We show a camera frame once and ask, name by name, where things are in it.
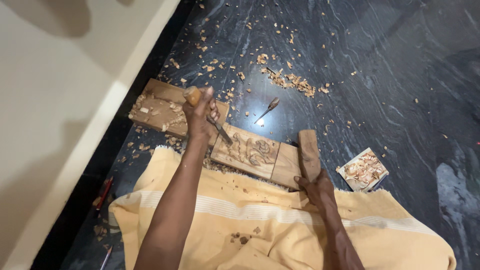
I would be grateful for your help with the pile of wood shavings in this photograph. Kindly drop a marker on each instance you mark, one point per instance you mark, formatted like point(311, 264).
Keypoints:
point(292, 82)

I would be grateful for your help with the red pencil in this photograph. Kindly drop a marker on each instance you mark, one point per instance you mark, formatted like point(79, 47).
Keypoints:
point(104, 193)

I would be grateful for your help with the square carving pattern card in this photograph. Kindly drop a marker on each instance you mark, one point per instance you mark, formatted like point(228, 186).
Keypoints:
point(363, 170)

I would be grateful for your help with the wooden mallet block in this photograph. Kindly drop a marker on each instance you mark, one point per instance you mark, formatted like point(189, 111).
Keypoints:
point(308, 150)

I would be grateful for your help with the person's left hand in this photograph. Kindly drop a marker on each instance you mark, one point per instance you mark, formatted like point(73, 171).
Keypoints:
point(198, 122)

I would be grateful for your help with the thick wooden work block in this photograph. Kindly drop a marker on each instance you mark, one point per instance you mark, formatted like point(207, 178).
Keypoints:
point(157, 112)

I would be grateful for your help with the carved wooden panel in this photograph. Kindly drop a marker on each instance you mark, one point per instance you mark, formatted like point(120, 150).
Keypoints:
point(247, 153)

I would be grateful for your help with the grey pencil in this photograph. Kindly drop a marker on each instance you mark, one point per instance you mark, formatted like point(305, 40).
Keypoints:
point(106, 258)

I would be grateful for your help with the heap of pale wood chips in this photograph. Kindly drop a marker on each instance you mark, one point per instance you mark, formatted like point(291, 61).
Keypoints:
point(173, 116)

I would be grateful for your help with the yellow white-striped cloth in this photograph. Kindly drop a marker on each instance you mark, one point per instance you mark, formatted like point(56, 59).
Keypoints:
point(262, 221)

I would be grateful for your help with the person's right hand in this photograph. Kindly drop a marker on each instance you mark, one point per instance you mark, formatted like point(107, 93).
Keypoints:
point(321, 191)

